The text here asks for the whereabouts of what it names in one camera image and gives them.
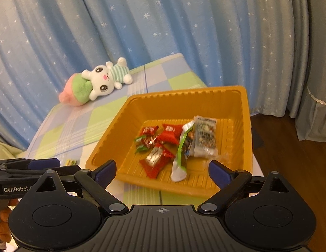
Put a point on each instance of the green candy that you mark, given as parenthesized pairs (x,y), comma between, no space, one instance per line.
(140,149)

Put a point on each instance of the grey-white printed snack packet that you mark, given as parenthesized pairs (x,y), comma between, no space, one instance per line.
(205,136)

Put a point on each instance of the white rabbit plush toy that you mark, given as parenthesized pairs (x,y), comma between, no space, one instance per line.
(102,81)

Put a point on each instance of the small red candy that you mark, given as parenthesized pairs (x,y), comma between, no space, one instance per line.
(149,142)

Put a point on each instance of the white green snack packet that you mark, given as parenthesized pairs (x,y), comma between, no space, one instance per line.
(178,168)

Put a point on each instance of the person's left hand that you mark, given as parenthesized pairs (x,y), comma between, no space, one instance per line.
(4,213)

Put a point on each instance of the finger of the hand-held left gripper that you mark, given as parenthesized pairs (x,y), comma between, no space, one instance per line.
(69,170)
(44,163)

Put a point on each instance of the blue starry curtain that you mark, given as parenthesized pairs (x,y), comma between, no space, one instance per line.
(152,26)

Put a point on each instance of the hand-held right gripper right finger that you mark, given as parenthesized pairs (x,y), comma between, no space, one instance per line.
(218,174)

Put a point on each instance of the brown-red candy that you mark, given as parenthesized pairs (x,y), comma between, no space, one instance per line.
(149,130)

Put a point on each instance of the red candy with silver label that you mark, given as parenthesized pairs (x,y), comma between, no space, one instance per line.
(155,160)

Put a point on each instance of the yellow candy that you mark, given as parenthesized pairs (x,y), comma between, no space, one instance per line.
(71,161)

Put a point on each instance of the grey curtain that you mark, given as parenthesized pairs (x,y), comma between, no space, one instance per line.
(315,84)

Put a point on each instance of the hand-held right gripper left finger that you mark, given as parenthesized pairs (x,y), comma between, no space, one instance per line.
(106,172)

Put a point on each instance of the orange plastic tray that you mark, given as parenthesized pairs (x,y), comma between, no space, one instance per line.
(118,136)

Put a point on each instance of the pale green cloth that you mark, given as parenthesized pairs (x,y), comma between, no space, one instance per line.
(5,151)

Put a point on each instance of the red snack packet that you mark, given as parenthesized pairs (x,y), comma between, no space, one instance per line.
(169,134)

